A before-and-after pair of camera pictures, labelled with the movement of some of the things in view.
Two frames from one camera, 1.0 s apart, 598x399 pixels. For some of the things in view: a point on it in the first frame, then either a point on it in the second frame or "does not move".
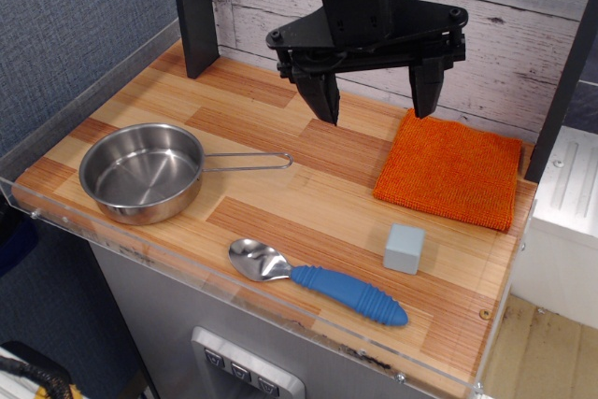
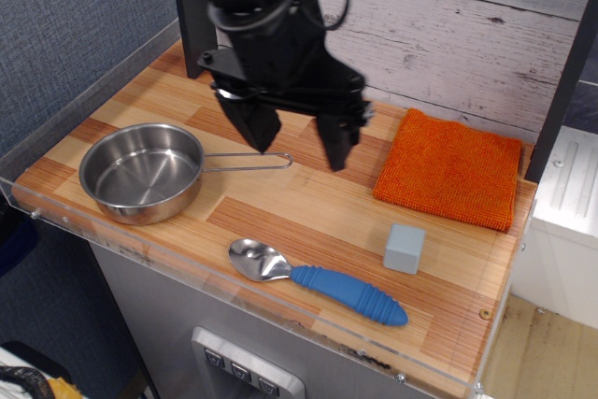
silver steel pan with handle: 151,174 does not move
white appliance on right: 556,265 does not move
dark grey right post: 559,113 does not move
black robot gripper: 364,19 -> 277,54
